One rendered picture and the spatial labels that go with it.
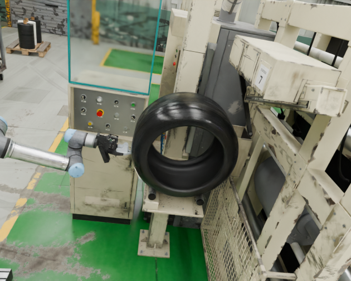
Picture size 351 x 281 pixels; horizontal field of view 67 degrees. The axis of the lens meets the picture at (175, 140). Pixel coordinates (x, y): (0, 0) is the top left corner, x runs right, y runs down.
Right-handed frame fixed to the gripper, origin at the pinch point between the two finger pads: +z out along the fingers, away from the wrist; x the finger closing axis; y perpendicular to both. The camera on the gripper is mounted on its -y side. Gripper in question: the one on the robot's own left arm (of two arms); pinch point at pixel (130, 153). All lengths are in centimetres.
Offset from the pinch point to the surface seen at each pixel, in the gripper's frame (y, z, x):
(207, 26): 73, 23, 26
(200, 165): -6.1, 45.9, 14.7
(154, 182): -6.5, 15.9, -12.0
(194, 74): 46, 24, 26
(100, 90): 12, -30, 49
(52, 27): -134, -349, 869
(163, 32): -38, 21, 890
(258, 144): 16, 78, 21
